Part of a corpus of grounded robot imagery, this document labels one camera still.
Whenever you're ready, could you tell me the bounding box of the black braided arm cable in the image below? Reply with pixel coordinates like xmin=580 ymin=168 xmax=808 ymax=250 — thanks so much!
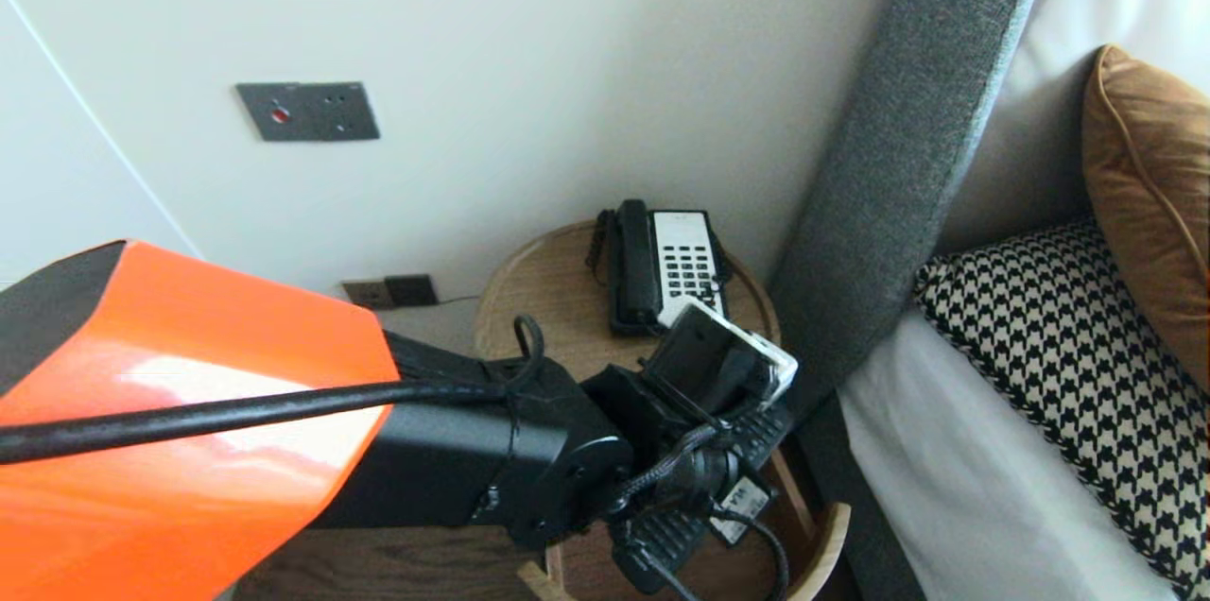
xmin=0 ymin=316 xmax=791 ymax=601

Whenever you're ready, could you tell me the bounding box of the black tv remote control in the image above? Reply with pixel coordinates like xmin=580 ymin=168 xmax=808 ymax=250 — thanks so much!
xmin=613 ymin=401 xmax=797 ymax=594

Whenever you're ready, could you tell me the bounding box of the black wall plug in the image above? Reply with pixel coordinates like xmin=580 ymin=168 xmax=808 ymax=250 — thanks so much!
xmin=385 ymin=274 xmax=440 ymax=307

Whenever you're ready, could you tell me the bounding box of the grey wall switch panel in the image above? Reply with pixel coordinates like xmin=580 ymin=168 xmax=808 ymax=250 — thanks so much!
xmin=235 ymin=81 xmax=382 ymax=143

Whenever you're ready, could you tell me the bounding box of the black telephone handset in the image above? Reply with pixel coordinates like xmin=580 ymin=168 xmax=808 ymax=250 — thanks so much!
xmin=614 ymin=199 xmax=663 ymax=328

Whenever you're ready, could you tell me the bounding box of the beige pillow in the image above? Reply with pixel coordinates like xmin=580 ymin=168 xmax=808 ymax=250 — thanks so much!
xmin=931 ymin=53 xmax=1102 ymax=257

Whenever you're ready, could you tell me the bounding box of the round wooden side table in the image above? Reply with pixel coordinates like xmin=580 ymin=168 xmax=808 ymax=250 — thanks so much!
xmin=518 ymin=450 xmax=852 ymax=601

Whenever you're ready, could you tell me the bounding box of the black white houndstooth pillow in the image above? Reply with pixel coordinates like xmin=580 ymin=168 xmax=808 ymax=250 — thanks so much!
xmin=912 ymin=221 xmax=1210 ymax=601

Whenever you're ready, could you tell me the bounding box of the round wooden bedside table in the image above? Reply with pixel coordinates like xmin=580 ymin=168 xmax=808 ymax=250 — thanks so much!
xmin=473 ymin=221 xmax=784 ymax=394

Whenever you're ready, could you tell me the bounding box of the grey fabric headboard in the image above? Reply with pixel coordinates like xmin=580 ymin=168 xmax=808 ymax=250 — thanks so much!
xmin=768 ymin=0 xmax=1064 ymax=437

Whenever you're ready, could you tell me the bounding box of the beige wall socket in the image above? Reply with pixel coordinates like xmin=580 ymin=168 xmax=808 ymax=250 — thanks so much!
xmin=342 ymin=280 xmax=393 ymax=311

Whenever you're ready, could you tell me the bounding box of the brown velvet cushion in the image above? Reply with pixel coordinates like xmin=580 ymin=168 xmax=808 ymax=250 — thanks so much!
xmin=1080 ymin=45 xmax=1210 ymax=399

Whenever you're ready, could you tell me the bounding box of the black and white telephone base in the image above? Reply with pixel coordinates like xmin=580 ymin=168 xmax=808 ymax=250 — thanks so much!
xmin=608 ymin=210 xmax=732 ymax=338

